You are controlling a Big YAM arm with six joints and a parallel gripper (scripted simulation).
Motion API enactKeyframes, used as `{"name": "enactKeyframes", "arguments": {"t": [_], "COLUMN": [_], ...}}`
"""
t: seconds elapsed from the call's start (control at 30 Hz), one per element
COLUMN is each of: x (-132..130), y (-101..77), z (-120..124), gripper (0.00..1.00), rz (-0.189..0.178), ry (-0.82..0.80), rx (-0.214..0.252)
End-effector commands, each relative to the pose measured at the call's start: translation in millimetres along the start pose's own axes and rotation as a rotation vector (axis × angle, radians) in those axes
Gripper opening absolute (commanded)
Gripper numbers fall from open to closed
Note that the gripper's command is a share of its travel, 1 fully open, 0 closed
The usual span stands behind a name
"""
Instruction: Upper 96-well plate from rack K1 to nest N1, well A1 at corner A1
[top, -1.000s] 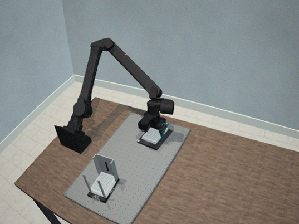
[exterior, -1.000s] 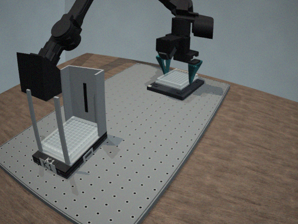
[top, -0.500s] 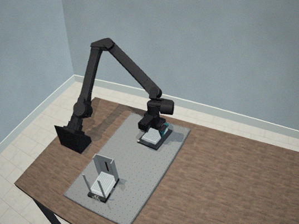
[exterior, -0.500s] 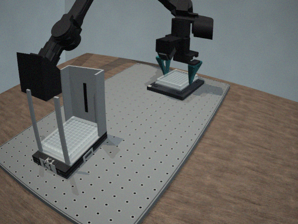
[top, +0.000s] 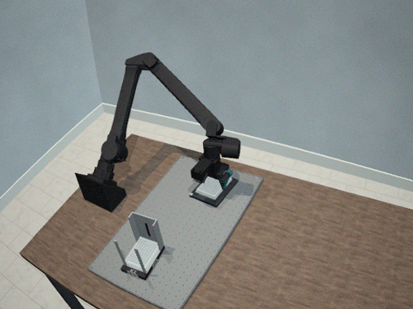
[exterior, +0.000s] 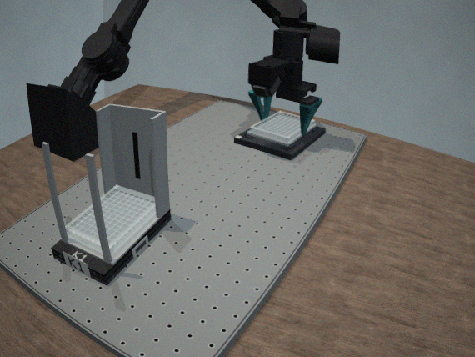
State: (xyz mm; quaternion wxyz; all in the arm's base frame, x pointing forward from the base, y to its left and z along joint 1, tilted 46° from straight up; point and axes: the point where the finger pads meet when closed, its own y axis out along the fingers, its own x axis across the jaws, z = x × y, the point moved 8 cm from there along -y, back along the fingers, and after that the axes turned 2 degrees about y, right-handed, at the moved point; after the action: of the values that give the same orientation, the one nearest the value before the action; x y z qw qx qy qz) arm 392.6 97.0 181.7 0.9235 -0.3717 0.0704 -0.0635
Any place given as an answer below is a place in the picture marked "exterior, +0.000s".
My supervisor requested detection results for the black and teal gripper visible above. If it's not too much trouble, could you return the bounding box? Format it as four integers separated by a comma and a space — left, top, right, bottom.
248, 81, 323, 136

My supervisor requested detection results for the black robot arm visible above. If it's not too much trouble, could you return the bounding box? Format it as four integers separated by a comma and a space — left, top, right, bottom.
48, 0, 340, 113

